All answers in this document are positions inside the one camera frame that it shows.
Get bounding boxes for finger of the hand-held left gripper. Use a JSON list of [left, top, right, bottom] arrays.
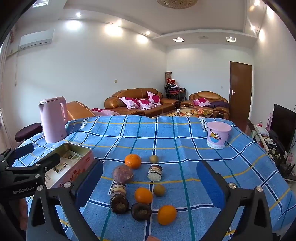
[[5, 153, 61, 179], [0, 143, 35, 168]]

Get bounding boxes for pink cartoon print bucket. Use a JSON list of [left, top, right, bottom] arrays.
[[206, 122, 232, 150]]

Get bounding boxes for dark brown round fruit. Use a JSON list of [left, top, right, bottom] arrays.
[[131, 203, 152, 222]]

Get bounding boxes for black television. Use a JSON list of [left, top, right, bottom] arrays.
[[270, 104, 296, 152]]

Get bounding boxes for round ceiling lamp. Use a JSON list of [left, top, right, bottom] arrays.
[[157, 0, 198, 9]]

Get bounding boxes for pink blanket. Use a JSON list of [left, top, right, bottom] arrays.
[[91, 108, 121, 116]]

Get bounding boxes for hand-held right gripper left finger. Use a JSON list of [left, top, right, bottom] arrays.
[[26, 159, 104, 241]]

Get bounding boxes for dark maroon stool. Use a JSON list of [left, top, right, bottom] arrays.
[[15, 123, 43, 142]]

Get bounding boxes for pink floral pillow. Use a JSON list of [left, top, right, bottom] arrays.
[[119, 97, 141, 109], [147, 91, 163, 105], [137, 98, 157, 110], [193, 98, 210, 107]]

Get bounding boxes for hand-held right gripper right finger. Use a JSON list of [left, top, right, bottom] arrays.
[[196, 160, 273, 241]]

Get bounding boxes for orange-brown leather sofa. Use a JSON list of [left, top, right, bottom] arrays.
[[66, 101, 96, 121]]

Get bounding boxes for white air conditioner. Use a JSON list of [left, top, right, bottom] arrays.
[[19, 29, 55, 49]]

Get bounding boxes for pink electric kettle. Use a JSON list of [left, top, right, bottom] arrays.
[[38, 97, 68, 143]]

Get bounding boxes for television stand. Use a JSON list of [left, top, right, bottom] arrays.
[[251, 125, 296, 181]]

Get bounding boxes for newspaper sheet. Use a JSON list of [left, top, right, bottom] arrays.
[[45, 149, 82, 186]]

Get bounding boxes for stack of dark chairs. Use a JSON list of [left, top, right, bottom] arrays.
[[165, 83, 187, 102]]

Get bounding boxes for blue checked tablecloth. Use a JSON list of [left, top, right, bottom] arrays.
[[11, 115, 292, 241]]

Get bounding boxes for coffee table with food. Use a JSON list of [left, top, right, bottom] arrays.
[[154, 108, 214, 118]]

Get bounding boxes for brown wooden door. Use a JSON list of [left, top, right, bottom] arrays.
[[229, 61, 252, 121]]

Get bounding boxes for brown leather armchair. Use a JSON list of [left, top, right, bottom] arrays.
[[180, 91, 230, 119]]

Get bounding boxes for orange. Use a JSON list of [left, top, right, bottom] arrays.
[[124, 154, 142, 169], [135, 187, 153, 205], [157, 205, 177, 226]]

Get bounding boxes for purple cloth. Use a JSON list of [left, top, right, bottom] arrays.
[[209, 101, 229, 109]]

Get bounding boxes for purple passion fruit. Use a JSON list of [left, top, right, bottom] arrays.
[[112, 165, 134, 184]]

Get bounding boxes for long brown leather sofa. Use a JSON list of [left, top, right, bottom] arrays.
[[104, 88, 180, 117]]

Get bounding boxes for rectangular metal tin box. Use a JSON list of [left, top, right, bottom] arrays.
[[35, 142, 95, 189]]

